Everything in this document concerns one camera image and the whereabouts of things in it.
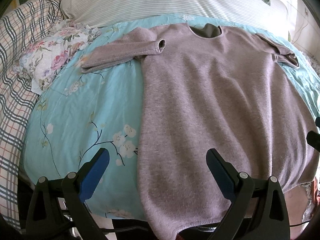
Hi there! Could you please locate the green striped white pillow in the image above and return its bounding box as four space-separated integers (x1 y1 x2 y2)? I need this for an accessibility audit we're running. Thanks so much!
61 0 289 39

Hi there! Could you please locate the plaid checked quilt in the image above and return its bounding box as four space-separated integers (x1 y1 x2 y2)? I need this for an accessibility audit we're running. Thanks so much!
1 0 62 230

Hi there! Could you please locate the white pink floral cloth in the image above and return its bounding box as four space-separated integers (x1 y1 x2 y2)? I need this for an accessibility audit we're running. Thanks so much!
13 20 101 95

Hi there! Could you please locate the turquoise floral bed sheet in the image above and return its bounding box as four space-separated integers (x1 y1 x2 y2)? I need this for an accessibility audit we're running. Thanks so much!
23 15 319 222

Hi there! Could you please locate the mauve knit sweater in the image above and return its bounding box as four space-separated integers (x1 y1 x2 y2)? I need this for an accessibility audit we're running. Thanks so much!
82 23 319 239

